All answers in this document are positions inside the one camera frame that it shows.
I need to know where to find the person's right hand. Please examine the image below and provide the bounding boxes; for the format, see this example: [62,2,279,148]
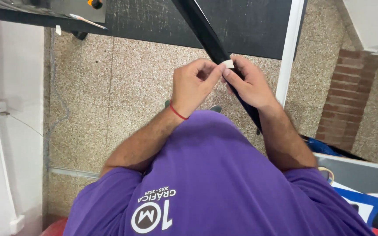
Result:
[222,55,280,114]

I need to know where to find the person's left hand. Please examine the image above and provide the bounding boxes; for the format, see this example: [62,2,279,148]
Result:
[171,58,226,117]

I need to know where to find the black vinyl roll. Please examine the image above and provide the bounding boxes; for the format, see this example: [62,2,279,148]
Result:
[171,0,264,135]

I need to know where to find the white metal table leg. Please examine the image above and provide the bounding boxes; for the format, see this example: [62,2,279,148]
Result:
[275,0,305,108]

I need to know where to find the blue bag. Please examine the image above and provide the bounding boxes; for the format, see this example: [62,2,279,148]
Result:
[305,137,344,157]

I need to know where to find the purple printed t-shirt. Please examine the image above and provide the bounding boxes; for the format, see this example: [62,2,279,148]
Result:
[63,109,376,236]

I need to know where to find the red brick pillar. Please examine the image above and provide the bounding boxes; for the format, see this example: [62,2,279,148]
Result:
[315,49,378,152]

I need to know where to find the black table foot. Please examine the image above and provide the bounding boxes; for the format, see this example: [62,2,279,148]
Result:
[70,30,88,41]

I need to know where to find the silver craft knife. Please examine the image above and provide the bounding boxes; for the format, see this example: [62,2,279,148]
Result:
[69,13,109,30]

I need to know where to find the white cabinet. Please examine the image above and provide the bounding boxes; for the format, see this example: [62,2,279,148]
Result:
[342,0,378,59]

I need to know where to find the grey board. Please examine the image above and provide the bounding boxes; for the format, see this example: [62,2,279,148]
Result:
[313,152,378,194]

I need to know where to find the aluminium floor strip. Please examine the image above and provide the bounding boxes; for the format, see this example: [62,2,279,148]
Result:
[49,167,100,180]

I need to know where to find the grey metal sheet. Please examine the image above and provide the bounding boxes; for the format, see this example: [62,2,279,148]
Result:
[0,0,107,23]

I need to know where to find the pile of colourful prints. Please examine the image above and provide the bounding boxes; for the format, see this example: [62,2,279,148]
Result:
[318,167,378,236]

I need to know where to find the red plastic object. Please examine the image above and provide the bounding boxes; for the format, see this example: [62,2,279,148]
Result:
[40,217,68,236]

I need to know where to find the red string bracelet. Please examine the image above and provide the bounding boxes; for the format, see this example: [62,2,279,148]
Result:
[169,99,190,121]

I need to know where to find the thin grey wire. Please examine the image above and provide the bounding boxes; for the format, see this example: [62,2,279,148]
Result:
[0,111,44,137]

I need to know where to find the white cable conduit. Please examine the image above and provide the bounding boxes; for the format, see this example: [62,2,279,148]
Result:
[0,20,25,235]

